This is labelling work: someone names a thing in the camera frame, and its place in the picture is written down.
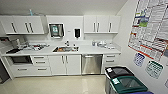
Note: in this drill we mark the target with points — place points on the stainless steel dishwasher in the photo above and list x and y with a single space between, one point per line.
92 64

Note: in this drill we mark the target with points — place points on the stack of white plates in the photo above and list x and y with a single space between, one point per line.
99 43

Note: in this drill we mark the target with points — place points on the chrome sink faucet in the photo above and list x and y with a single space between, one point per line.
67 43

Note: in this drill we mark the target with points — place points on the white two-door base cabinet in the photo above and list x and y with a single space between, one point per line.
65 65

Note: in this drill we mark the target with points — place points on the white drawer unit narrow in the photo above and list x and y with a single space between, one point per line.
111 62

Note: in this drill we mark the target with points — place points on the steel paper towel dispenser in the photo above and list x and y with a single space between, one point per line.
56 30

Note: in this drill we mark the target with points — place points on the white drawer unit wide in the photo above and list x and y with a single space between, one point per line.
40 66

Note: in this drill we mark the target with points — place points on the small bin label sign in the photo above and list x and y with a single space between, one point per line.
166 83
139 59
154 69

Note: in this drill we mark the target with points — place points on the grey bin green lid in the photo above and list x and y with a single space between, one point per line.
130 85

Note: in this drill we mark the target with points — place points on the blue bottle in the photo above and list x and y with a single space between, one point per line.
31 12

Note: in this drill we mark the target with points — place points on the black built-in microwave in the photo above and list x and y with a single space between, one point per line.
20 60

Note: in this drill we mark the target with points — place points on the black coffee machine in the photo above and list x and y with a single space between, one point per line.
16 43

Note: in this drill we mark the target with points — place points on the black wall soap dispenser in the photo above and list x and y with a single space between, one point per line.
77 33

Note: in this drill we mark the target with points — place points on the white wall cabinet wide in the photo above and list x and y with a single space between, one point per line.
101 24

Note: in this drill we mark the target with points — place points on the large colourful wall poster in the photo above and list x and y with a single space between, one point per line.
150 28

